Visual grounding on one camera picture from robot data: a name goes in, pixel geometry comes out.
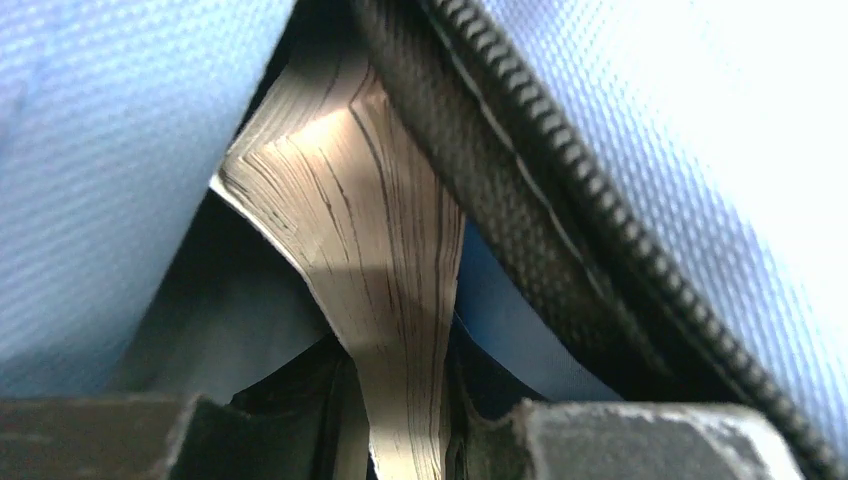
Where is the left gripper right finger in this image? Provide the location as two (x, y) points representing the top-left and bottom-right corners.
(453, 400), (803, 480)

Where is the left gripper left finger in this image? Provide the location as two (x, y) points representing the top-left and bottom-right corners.
(1, 395), (337, 479)

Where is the yellow treehouse book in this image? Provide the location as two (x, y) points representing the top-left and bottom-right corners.
(210, 28), (465, 479)

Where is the blue backpack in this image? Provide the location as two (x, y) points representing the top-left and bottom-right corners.
(1, 1), (847, 479)

